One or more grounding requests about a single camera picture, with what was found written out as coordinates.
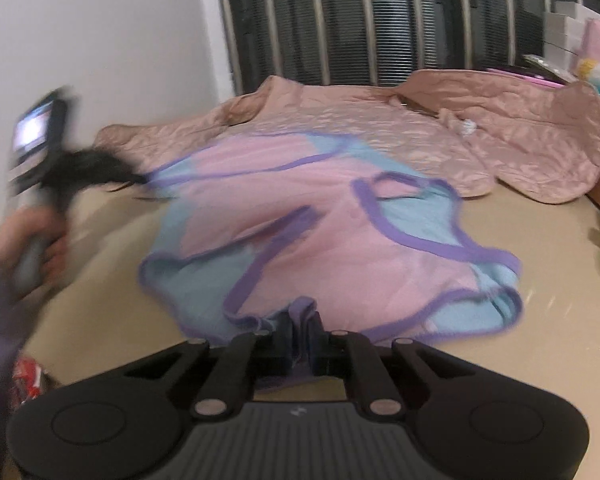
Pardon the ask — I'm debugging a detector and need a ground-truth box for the person's left hand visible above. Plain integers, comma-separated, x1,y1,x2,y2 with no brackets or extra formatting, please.
0,204,72,292

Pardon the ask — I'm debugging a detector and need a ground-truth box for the metal window grille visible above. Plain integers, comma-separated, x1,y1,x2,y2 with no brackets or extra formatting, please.
215,0,600,88

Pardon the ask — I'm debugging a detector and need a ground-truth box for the clear plastic packet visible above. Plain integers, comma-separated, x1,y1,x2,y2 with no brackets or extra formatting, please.
522,52,581,81

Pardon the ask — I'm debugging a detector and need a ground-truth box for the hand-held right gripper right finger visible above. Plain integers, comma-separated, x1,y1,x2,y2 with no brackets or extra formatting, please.
306,311,496,420

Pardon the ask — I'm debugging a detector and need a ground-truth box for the red snack packet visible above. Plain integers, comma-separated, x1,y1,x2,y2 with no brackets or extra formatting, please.
11,355,56,403

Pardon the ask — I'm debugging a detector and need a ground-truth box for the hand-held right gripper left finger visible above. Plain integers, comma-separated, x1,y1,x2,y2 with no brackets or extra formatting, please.
105,311,297,420

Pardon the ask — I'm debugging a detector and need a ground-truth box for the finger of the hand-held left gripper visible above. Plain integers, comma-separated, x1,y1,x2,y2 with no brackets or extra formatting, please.
45,147,151,202

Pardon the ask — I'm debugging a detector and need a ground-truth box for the pink flat book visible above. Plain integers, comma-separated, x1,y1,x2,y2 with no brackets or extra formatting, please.
485,65,566,86

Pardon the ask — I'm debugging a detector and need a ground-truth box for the pink quilted jacket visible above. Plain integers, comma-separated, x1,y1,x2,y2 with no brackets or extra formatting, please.
94,69,600,206

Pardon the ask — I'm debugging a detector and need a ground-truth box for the stack of white boxes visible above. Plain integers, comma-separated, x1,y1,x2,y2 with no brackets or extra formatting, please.
545,1,600,68

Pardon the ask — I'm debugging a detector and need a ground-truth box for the pink purple-trimmed top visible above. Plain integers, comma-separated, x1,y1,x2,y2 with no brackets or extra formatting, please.
139,131,525,391

